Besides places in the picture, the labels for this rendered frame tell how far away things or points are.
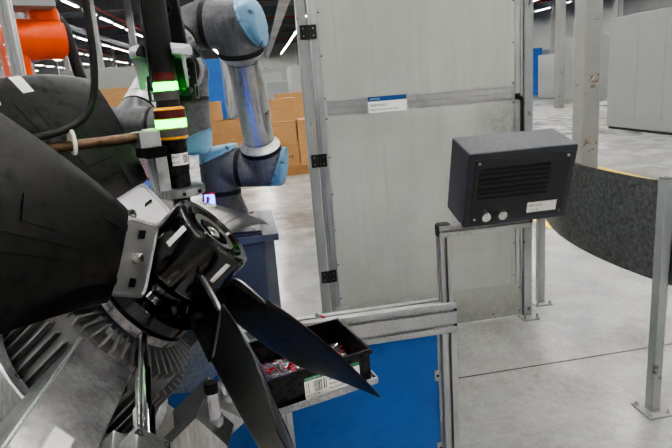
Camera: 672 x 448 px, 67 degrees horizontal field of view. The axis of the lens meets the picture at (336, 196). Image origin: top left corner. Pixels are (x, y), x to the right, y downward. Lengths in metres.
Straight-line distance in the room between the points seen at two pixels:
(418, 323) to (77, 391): 0.87
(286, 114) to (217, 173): 6.83
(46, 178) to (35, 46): 4.27
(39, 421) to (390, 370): 0.95
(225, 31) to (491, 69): 1.79
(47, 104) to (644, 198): 2.06
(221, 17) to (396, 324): 0.84
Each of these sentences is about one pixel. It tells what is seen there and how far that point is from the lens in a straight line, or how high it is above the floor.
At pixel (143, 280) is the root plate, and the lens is 0.66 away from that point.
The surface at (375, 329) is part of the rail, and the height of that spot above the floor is 0.82.
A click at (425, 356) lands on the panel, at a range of 1.36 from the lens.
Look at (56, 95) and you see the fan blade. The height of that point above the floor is 1.42.
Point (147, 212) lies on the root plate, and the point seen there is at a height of 1.25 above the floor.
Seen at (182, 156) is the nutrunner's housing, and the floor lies 1.32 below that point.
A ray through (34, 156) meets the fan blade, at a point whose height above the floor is 1.36.
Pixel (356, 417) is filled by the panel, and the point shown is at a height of 0.58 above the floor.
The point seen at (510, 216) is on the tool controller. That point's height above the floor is 1.06.
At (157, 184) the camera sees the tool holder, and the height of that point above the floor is 1.28.
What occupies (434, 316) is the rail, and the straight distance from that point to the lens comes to 1.30.
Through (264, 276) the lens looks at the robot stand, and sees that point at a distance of 1.51.
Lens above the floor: 1.40
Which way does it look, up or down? 12 degrees down
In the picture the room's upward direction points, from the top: 5 degrees counter-clockwise
